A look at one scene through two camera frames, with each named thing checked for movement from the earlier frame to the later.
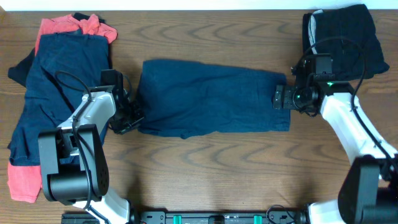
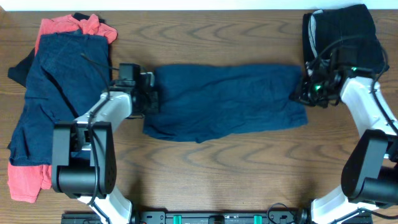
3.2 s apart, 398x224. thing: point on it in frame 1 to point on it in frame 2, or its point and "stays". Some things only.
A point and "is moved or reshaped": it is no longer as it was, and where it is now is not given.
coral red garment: x=25 y=180 stays
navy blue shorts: x=183 y=98 is moved or reshaped
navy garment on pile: x=63 y=68 stays
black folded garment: x=348 y=33 stays
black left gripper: x=137 y=117 to x=152 y=109
